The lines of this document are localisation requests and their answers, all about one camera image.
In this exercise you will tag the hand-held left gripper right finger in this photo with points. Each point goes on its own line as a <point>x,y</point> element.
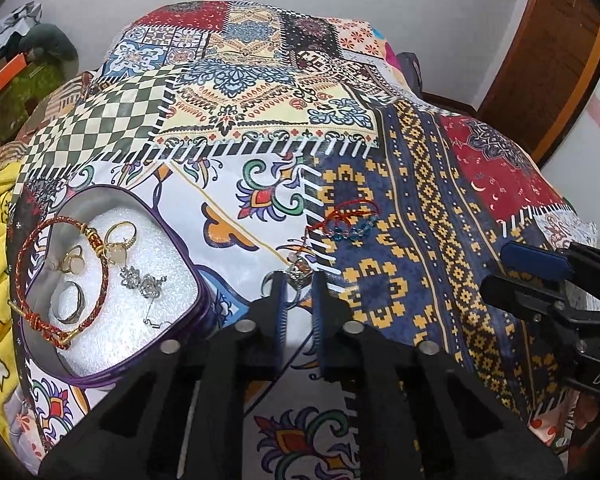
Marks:
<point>320,310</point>

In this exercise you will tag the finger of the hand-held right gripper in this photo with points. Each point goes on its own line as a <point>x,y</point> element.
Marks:
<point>535,260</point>
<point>525,300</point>

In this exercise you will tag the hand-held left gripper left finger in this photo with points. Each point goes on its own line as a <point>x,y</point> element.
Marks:
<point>280,310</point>

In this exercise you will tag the silver pendant earrings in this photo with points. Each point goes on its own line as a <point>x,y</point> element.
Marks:
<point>140,282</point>

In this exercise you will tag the purple heart-shaped box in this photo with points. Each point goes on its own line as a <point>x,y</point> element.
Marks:
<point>130,340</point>

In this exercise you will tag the white sliding door with hearts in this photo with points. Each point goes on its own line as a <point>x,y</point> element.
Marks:
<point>590,160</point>

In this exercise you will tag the colourful patchwork blanket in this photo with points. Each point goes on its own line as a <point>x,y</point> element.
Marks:
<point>280,110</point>

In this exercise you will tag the brown wooden door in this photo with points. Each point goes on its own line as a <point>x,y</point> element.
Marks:
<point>555,60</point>

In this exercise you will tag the black bag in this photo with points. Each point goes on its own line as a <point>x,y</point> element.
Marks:
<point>410,72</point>

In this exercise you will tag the floral pink pillow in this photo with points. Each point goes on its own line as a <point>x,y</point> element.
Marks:
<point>385,45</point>

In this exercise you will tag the dark grey jacket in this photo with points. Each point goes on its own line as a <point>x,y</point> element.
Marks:
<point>50,45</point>

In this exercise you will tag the orange box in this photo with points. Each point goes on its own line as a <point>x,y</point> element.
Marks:
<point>5,77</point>

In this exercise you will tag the pile of grey white clothes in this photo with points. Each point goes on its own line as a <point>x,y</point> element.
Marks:
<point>10,22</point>

